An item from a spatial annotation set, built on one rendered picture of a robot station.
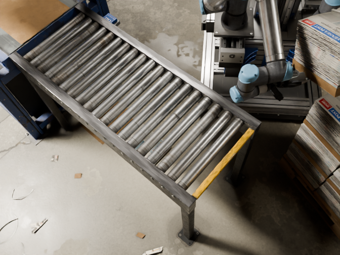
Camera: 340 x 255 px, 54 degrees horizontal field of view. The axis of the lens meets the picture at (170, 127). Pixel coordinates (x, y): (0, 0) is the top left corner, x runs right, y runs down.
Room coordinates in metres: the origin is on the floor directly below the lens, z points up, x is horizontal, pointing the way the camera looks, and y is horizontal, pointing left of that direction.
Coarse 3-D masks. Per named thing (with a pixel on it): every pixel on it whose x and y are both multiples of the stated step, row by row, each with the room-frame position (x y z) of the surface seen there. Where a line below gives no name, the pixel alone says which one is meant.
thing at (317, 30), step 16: (320, 16) 1.01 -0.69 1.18; (336, 16) 1.00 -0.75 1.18; (304, 32) 0.95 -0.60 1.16; (320, 32) 0.89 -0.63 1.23; (336, 32) 0.87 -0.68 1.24; (304, 48) 0.92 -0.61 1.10; (320, 48) 0.85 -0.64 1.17; (336, 48) 0.79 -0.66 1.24; (304, 64) 0.88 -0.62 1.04; (320, 64) 0.82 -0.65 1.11; (336, 64) 0.76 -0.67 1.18; (336, 80) 0.72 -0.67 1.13
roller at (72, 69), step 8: (104, 40) 1.39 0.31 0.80; (112, 40) 1.41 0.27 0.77; (96, 48) 1.35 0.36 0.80; (80, 56) 1.30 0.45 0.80; (88, 56) 1.30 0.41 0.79; (72, 64) 1.25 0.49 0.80; (80, 64) 1.25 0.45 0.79; (64, 72) 1.20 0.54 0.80; (72, 72) 1.21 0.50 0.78; (56, 80) 1.15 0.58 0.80; (64, 80) 1.16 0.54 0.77
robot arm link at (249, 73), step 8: (248, 64) 0.83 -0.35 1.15; (240, 72) 0.81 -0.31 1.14; (248, 72) 0.79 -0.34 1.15; (256, 72) 0.79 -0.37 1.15; (264, 72) 0.80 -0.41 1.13; (240, 80) 0.79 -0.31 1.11; (248, 80) 0.77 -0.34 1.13; (256, 80) 0.78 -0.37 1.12; (264, 80) 0.77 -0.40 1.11; (240, 88) 0.78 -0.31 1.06; (248, 88) 0.77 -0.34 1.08
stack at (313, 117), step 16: (320, 112) 0.77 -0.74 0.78; (336, 112) 0.74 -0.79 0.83; (304, 128) 0.79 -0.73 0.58; (320, 128) 0.73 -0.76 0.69; (336, 128) 0.67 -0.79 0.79; (304, 144) 0.75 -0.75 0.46; (320, 144) 0.68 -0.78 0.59; (336, 144) 0.63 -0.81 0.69; (304, 160) 0.70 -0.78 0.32; (320, 160) 0.64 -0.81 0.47; (336, 160) 0.58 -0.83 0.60; (288, 176) 0.72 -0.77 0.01; (304, 176) 0.65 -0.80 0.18; (320, 176) 0.59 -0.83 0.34; (336, 176) 0.53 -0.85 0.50; (304, 192) 0.59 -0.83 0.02; (320, 192) 0.52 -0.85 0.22; (336, 192) 0.48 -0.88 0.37; (320, 208) 0.47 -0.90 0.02; (336, 208) 0.41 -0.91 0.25; (336, 224) 0.35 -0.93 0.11
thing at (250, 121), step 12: (84, 12) 1.64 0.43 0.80; (108, 24) 1.52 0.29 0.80; (120, 36) 1.41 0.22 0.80; (132, 48) 1.33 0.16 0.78; (144, 48) 1.30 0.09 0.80; (156, 60) 1.20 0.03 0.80; (180, 72) 1.10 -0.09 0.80; (192, 84) 1.01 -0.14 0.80; (204, 84) 1.00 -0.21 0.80; (204, 96) 0.94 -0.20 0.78; (216, 96) 0.93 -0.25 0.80; (228, 108) 0.85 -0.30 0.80; (240, 108) 0.84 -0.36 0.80; (252, 120) 0.76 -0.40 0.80
